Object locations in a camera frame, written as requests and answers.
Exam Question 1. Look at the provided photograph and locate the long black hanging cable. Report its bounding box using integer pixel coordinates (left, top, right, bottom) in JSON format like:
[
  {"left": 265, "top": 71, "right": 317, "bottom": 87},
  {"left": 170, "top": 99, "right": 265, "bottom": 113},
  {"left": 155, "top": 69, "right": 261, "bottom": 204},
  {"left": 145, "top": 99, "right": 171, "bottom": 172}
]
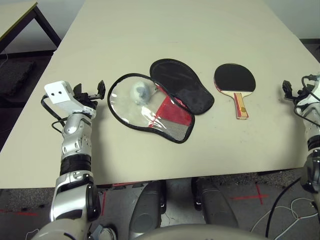
[{"left": 264, "top": 176, "right": 303, "bottom": 238}]

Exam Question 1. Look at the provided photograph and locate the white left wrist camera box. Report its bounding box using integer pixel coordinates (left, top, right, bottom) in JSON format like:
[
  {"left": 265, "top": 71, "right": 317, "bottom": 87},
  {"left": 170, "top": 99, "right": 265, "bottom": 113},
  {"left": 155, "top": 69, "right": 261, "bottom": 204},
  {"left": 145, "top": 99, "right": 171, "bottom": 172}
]
[{"left": 44, "top": 80, "right": 97, "bottom": 118}]

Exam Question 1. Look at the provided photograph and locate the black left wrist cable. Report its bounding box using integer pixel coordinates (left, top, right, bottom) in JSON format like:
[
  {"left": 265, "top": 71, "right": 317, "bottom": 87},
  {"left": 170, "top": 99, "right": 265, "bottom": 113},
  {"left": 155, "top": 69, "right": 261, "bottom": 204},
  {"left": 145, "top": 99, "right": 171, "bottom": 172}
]
[{"left": 40, "top": 94, "right": 68, "bottom": 131}]

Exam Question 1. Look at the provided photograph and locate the red black paddle case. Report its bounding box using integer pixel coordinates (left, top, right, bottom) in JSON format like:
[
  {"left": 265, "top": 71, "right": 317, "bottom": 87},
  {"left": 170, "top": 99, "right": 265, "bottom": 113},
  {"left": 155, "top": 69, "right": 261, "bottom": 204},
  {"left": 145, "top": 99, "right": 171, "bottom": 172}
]
[{"left": 107, "top": 58, "right": 215, "bottom": 145}]

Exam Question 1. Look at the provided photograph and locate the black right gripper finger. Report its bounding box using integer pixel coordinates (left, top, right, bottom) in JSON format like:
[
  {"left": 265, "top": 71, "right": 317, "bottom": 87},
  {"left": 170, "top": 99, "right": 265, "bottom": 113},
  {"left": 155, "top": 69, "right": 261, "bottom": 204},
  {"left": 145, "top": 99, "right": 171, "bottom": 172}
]
[{"left": 282, "top": 79, "right": 294, "bottom": 94}]

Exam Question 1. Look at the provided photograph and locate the black rubber ping-pong paddle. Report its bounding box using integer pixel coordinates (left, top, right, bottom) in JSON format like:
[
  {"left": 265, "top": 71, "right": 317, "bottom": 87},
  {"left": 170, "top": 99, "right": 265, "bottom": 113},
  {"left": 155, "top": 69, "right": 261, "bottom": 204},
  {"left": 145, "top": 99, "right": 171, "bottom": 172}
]
[{"left": 213, "top": 63, "right": 257, "bottom": 120}]

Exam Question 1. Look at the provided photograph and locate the grey robot right leg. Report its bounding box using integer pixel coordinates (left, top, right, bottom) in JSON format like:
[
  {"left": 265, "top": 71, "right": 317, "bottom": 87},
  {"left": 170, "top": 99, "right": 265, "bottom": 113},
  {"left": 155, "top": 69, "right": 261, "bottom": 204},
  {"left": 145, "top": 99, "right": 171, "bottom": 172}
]
[{"left": 191, "top": 177, "right": 238, "bottom": 228}]

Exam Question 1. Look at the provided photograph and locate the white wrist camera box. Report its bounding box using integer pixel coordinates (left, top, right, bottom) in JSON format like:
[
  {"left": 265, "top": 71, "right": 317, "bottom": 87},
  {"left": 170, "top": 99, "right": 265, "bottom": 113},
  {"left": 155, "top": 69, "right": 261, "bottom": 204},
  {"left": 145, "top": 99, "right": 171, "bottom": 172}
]
[
  {"left": 296, "top": 74, "right": 320, "bottom": 115},
  {"left": 44, "top": 80, "right": 97, "bottom": 118}
]

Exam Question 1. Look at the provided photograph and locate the black foam mat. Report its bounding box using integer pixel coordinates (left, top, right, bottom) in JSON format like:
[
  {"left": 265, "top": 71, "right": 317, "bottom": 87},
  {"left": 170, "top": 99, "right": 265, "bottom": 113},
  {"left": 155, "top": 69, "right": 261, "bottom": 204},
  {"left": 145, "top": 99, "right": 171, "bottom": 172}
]
[{"left": 0, "top": 59, "right": 36, "bottom": 96}]

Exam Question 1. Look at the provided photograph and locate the beige table with black frame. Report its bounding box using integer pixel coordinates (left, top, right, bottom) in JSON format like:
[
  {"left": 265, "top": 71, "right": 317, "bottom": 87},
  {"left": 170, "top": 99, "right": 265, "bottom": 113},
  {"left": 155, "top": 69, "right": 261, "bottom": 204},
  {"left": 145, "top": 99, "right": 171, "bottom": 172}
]
[{"left": 0, "top": 0, "right": 62, "bottom": 55}]

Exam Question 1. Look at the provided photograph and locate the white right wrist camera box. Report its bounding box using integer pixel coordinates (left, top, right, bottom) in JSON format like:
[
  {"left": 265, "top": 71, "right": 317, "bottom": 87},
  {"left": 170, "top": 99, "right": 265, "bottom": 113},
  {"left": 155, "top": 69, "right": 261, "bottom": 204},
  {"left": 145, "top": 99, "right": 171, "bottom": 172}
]
[{"left": 296, "top": 74, "right": 320, "bottom": 115}]

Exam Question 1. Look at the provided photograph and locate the thin white cable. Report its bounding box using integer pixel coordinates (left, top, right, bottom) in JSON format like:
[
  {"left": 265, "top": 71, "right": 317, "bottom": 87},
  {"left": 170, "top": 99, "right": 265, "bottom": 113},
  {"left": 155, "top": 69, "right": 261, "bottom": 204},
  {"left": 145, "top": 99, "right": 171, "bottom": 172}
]
[{"left": 0, "top": 48, "right": 10, "bottom": 68}]

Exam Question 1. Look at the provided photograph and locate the grey bystander shoe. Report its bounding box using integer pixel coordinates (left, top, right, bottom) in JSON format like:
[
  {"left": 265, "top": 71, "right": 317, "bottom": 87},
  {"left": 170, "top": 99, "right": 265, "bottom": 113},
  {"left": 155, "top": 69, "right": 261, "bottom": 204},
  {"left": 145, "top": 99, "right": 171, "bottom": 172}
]
[{"left": 87, "top": 224, "right": 117, "bottom": 240}]

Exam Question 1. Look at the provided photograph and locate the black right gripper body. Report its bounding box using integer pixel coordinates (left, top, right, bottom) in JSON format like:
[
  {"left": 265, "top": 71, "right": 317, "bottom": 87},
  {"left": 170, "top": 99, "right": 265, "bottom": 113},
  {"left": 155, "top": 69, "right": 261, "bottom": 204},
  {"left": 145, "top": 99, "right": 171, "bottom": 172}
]
[{"left": 283, "top": 90, "right": 305, "bottom": 102}]

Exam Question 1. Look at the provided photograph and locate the white floor cable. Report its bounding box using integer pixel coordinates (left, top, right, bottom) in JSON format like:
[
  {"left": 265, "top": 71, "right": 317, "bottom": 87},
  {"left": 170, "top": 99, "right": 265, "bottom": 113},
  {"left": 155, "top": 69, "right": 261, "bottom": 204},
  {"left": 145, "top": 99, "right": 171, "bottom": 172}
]
[{"left": 251, "top": 197, "right": 318, "bottom": 233}]

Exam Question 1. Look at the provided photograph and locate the grey robot leg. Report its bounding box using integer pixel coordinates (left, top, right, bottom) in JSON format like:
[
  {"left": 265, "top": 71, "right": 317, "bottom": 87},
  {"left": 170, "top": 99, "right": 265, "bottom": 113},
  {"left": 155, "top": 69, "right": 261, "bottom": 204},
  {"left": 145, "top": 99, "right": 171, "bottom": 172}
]
[
  {"left": 129, "top": 180, "right": 167, "bottom": 233},
  {"left": 191, "top": 177, "right": 238, "bottom": 228}
]

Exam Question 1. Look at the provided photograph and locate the grey robot left leg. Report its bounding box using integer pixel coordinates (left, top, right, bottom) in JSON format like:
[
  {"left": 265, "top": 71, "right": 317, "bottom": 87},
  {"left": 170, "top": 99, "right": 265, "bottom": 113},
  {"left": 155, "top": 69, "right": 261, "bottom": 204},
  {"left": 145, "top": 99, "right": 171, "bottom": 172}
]
[{"left": 129, "top": 180, "right": 167, "bottom": 233}]

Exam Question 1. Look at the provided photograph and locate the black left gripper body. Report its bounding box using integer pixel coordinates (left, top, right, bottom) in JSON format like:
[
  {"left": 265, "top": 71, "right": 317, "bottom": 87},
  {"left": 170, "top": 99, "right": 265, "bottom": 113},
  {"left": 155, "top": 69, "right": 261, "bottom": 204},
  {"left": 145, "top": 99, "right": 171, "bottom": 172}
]
[{"left": 72, "top": 91, "right": 105, "bottom": 109}]

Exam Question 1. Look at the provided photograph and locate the grey robot torso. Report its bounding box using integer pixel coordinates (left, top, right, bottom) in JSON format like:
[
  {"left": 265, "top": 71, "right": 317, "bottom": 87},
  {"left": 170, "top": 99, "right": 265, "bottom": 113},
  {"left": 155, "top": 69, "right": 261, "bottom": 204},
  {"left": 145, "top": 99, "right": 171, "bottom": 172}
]
[{"left": 134, "top": 223, "right": 266, "bottom": 240}]

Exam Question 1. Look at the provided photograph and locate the white paper wad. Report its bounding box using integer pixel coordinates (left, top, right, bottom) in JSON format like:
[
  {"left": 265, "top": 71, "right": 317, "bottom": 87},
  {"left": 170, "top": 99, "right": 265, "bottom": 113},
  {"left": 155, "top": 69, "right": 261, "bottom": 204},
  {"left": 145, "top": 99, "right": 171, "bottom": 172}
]
[{"left": 129, "top": 81, "right": 161, "bottom": 106}]

